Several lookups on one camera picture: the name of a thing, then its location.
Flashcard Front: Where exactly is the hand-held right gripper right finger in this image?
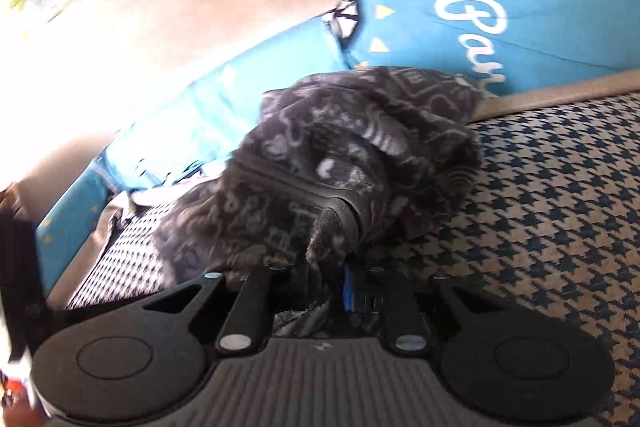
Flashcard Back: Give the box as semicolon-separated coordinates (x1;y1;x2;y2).
344;266;502;354

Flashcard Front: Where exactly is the grey doodle print fleece jacket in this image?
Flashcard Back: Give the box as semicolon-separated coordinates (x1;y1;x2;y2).
155;66;488;339

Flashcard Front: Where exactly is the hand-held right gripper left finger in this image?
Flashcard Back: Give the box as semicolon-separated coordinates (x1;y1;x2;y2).
144;266;307;352

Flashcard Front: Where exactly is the blue star print back cushion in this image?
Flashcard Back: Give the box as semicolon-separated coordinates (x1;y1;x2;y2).
97;0;363;190

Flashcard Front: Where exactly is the teal side cushion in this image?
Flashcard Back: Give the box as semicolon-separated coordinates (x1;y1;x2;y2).
36;157;118;300

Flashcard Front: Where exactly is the blue triangle print back cushion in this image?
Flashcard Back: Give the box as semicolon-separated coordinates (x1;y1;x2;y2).
342;0;640;100

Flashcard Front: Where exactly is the houndstooth sofa seat cushion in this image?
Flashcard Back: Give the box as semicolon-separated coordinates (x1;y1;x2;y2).
65;69;640;427

